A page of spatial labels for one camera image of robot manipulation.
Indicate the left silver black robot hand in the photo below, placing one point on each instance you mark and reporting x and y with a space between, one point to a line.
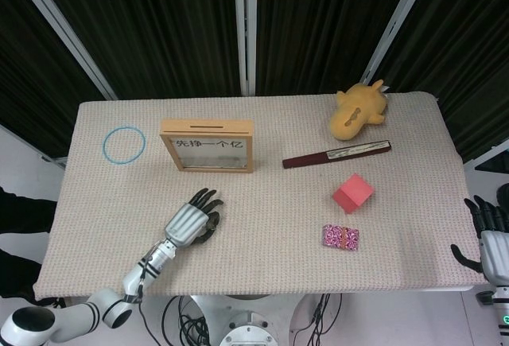
187 224

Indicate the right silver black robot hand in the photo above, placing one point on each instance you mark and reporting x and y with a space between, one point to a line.
495 254

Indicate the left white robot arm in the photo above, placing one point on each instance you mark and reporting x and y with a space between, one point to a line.
159 258

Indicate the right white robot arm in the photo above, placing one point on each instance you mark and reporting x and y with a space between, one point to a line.
502 304

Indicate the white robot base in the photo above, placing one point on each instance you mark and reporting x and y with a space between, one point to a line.
246 330

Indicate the wooden frame coin bank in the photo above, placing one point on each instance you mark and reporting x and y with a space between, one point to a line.
238 125

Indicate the beige woven tablecloth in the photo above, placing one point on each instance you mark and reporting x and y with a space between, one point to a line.
258 203

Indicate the dark red folding fan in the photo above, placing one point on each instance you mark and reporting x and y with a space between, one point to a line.
302 161

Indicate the pink patterned card deck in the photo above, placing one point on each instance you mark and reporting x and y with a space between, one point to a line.
332 236

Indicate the black and white sneaker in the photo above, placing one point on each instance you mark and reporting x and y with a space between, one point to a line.
55 303

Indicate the pink foam cube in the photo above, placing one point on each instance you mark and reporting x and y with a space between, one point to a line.
354 195

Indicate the black trouser leg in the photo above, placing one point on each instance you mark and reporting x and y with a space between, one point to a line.
16 274
24 214

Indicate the yellow plush toy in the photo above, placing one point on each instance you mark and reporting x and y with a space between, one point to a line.
346 131

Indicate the black pleated curtain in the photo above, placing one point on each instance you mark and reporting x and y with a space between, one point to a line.
159 24
318 24
469 43
24 63

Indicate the grey metal frame post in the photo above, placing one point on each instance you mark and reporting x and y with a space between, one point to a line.
68 32
399 24
246 24

